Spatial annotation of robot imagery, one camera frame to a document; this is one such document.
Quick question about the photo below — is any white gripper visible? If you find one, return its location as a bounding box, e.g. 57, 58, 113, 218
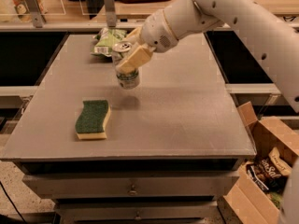
116, 9, 178, 74

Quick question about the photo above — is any green white 7up can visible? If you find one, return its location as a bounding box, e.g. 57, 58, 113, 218
112, 41, 140, 90

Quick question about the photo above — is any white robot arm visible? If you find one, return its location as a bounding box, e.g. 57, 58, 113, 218
116, 0, 299, 112

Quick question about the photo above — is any green yellow sponge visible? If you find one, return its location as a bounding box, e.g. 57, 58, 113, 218
75, 100, 110, 140

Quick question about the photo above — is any green chip bag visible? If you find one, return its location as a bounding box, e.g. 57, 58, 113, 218
91, 28, 127, 57

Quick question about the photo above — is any orange package behind glass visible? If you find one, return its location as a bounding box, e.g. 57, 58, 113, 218
0, 0, 47, 22

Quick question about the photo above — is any upper grey drawer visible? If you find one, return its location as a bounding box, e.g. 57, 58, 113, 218
23, 171, 239, 200

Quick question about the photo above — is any grey drawer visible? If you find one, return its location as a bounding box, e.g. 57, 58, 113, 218
55, 201, 217, 221
23, 171, 239, 200

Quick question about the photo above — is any lower grey drawer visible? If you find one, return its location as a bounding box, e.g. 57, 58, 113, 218
55, 201, 217, 221

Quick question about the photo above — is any dark snack bag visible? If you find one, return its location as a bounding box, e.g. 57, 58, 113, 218
246, 158, 286, 192

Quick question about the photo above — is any yellow snack bag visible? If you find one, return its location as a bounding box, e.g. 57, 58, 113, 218
268, 147, 292, 176

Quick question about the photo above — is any cardboard box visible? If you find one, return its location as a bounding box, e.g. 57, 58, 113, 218
224, 102, 299, 224

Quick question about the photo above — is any green snack bag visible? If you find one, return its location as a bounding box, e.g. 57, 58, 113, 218
268, 192, 282, 209

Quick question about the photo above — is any middle metal bracket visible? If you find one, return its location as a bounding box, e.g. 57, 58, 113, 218
104, 0, 117, 27

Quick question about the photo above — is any metal bracket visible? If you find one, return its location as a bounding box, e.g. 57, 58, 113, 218
25, 0, 46, 28
104, 0, 117, 27

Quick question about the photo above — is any left metal bracket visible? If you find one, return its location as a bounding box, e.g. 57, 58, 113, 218
25, 0, 46, 28

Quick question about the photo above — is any black floor cable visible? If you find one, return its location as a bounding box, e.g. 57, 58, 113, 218
0, 180, 29, 224

